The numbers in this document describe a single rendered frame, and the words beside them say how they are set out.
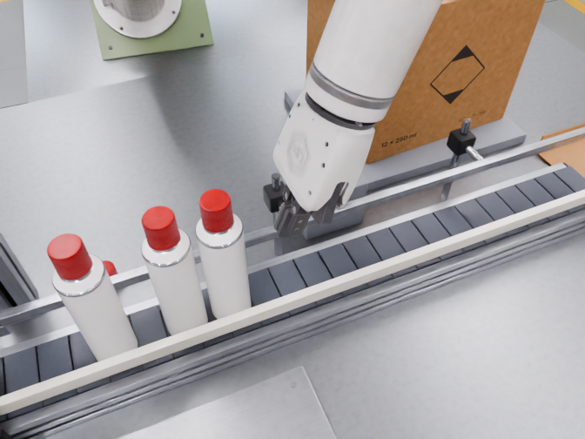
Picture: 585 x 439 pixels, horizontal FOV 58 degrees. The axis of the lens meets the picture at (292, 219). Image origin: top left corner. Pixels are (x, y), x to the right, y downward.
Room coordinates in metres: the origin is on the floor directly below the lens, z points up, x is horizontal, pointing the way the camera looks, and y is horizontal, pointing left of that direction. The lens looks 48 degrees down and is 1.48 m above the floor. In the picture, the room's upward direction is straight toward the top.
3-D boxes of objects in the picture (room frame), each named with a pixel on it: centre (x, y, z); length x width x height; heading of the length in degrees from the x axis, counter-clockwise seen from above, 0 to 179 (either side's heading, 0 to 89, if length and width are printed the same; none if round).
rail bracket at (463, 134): (0.60, -0.26, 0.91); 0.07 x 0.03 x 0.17; 23
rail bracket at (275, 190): (0.49, 0.01, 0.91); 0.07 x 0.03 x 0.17; 23
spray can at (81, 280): (0.31, 0.22, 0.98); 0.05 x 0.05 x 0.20
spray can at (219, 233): (0.38, 0.08, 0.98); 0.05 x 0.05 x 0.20
